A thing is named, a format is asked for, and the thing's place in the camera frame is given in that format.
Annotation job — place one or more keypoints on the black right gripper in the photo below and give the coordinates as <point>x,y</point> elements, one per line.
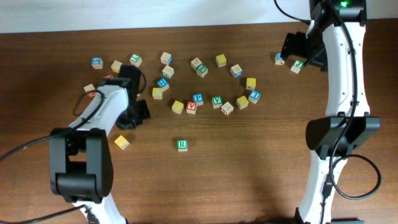
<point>291,46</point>

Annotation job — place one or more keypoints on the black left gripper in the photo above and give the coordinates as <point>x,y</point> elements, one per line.
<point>145,115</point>

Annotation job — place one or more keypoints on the yellow S block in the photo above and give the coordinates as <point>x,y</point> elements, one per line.
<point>177,107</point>

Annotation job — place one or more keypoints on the red A block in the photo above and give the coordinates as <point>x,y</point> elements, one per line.
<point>191,107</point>

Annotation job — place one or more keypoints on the green R block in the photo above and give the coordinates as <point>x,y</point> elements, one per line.
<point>182,145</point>

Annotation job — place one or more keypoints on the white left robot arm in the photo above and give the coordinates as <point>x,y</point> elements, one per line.
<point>81,170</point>

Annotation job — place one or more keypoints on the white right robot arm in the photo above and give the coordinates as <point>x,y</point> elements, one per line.
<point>334,43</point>

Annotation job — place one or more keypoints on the green J block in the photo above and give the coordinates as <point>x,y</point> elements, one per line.
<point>297,66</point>

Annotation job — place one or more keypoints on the blue block far right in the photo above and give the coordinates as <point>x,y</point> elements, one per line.
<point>278,59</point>

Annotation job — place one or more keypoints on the blue tilted H block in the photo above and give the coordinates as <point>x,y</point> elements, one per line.
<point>163,84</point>

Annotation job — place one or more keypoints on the wooden block green side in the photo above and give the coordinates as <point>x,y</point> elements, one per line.
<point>168,71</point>

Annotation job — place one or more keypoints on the plain wooden block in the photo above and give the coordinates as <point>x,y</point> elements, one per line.
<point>116,66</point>

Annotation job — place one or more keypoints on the green L block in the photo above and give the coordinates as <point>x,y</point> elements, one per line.
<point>135,60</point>

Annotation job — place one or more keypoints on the wooden block red side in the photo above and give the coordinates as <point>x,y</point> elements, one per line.
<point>90,91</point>

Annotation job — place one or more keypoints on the blue P block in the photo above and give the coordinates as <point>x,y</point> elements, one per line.
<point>198,99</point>

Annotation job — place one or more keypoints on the blue number five block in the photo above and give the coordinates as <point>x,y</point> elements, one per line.
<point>97,62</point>

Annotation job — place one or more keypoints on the yellow K block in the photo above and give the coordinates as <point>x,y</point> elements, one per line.
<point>250,83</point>

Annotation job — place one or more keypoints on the blue T block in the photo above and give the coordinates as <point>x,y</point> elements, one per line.
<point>254,96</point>

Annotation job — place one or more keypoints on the wooden block by Z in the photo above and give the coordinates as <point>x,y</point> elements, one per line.
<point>195,63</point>

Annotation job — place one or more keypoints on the green Z block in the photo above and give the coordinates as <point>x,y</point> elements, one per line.
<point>202,70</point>

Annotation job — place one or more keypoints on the wooden shell block blue side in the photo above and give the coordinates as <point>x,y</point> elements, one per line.
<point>236,71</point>

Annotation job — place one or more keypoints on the green V block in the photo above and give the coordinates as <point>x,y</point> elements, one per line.
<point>217,102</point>

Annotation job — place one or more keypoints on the yellow G block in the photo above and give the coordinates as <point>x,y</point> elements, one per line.
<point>242,102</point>

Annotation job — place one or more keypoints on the wooden block red trim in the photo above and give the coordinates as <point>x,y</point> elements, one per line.
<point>227,108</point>

